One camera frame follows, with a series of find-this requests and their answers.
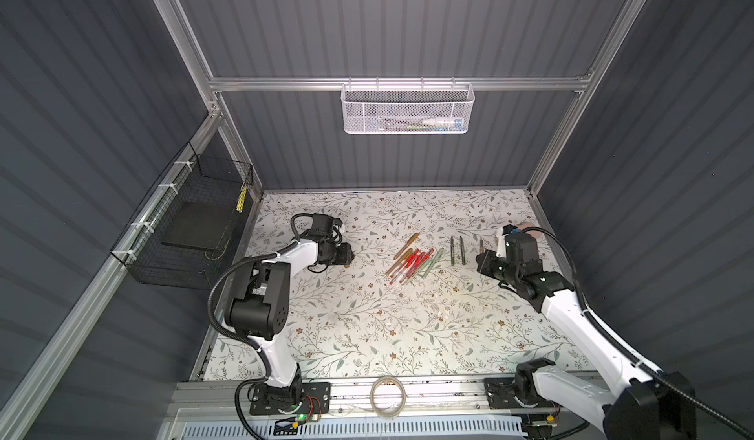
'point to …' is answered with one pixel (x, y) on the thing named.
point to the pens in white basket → (401, 125)
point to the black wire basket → (193, 178)
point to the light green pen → (429, 262)
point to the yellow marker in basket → (242, 198)
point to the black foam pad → (197, 225)
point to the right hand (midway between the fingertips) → (482, 257)
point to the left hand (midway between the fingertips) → (351, 257)
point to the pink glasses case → (534, 234)
